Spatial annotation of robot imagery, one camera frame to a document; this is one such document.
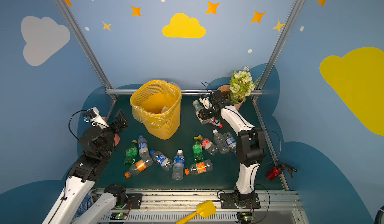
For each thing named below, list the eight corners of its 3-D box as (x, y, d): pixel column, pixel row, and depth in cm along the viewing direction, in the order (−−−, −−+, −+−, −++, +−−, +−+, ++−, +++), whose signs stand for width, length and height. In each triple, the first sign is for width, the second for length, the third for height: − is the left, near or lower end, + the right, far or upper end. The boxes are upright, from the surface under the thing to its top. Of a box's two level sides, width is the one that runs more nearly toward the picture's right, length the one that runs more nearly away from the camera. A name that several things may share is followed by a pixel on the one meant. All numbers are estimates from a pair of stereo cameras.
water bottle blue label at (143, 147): (140, 159, 88) (139, 157, 86) (137, 137, 97) (136, 135, 95) (149, 156, 89) (148, 154, 87) (145, 135, 98) (144, 133, 96)
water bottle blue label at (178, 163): (172, 180, 81) (171, 178, 78) (174, 151, 91) (174, 149, 89) (183, 180, 81) (183, 178, 78) (185, 151, 92) (184, 149, 89)
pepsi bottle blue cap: (148, 156, 90) (147, 153, 87) (155, 149, 93) (154, 146, 90) (168, 172, 84) (167, 169, 81) (174, 164, 87) (173, 161, 84)
